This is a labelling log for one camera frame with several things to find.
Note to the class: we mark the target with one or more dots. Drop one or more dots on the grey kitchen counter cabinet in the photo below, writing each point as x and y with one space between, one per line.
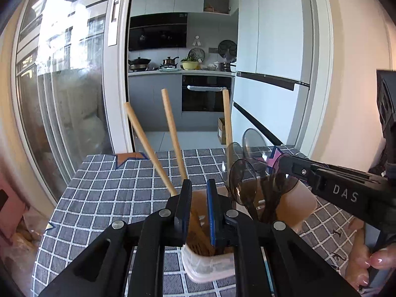
154 99

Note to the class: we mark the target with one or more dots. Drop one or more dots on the grey checked star tablecloth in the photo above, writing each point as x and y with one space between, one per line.
108 191

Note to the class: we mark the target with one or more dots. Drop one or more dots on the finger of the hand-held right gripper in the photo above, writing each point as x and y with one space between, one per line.
340 188

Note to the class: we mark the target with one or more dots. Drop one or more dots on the round mesh strainer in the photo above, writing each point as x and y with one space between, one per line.
196 54

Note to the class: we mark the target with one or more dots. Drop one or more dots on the beige plastic utensil holder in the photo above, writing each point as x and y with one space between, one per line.
297 202

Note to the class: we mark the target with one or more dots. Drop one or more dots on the black wok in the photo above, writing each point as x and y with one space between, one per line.
139 64

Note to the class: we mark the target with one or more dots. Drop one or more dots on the dark translucent plastic spoon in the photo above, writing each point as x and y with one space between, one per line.
254 145
232 154
283 185

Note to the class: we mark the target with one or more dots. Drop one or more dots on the wicker basket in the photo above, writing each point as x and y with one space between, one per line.
209 8

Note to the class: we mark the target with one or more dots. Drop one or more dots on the black range hood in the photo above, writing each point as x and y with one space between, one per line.
157 32

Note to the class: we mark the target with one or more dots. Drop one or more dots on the sliding glass door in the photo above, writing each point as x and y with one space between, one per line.
62 99

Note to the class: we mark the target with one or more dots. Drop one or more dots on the wooden chopstick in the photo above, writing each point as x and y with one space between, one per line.
173 130
145 142
227 117

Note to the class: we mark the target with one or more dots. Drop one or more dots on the steel pot with lid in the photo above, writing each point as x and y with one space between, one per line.
170 62

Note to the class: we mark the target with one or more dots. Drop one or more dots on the steel saucepan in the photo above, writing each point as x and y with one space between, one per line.
226 66

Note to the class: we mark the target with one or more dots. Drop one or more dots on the yellow bowl with greens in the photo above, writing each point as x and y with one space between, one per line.
189 65

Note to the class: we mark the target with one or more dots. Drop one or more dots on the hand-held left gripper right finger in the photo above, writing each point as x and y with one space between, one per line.
212 213

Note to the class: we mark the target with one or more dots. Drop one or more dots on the white refrigerator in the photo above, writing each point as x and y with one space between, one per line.
272 37

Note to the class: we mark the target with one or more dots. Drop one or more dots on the white wall hook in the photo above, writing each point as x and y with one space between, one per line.
196 40

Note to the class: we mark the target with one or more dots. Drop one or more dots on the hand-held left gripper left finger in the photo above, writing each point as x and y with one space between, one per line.
186 210

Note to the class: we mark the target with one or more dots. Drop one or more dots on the person's right hand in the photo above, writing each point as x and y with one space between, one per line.
359 247

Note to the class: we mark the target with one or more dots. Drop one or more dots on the black built-in oven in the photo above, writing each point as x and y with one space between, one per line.
205 96

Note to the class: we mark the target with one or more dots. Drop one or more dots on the round black fan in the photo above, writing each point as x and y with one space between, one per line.
227 49

